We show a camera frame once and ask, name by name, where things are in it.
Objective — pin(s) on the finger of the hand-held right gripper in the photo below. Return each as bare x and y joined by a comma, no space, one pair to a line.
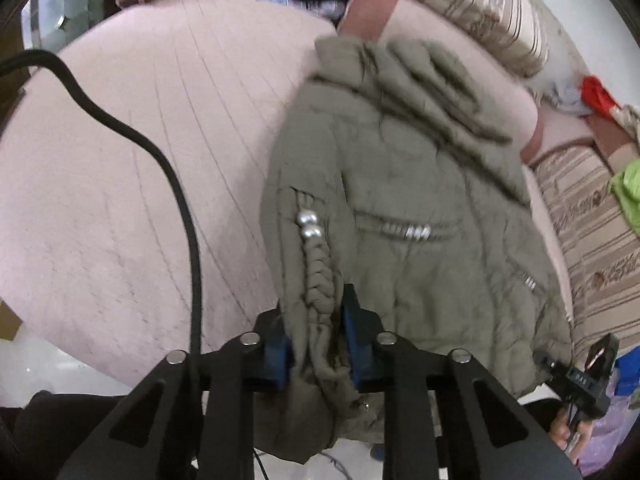
546,361

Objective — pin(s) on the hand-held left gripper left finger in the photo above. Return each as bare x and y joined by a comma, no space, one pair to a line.
272,355

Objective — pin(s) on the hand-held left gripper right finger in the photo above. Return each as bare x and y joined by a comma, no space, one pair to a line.
357,345

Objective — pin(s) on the olive quilted hooded jacket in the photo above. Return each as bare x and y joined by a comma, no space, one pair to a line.
425,185

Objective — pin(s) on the person's right hand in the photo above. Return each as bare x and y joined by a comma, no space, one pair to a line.
562,432

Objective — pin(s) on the purple plastic bag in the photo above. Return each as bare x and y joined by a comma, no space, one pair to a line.
607,435

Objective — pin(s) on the wide striped floral cushion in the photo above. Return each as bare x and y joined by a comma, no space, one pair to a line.
595,270

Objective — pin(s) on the green cloth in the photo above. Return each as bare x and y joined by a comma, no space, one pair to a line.
627,195

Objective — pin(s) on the pink quilted mattress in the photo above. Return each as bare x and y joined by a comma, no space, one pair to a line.
125,200

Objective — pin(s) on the reddish sofa backrest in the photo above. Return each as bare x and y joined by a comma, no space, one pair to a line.
612,142

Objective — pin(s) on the cream crumpled cloth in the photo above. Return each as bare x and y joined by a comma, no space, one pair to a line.
630,120

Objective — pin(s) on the grey-blue cloth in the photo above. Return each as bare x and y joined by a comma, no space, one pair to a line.
567,97

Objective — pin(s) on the cardboard box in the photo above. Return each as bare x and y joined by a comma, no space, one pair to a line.
7,322

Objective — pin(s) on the red cloth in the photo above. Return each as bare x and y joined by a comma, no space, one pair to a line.
597,95

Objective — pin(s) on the pink bolster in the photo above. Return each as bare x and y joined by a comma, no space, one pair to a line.
400,15

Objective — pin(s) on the blue clear plastic bag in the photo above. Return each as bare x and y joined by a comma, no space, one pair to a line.
320,7

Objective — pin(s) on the long striped floral cushion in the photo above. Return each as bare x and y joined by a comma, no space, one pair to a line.
480,5

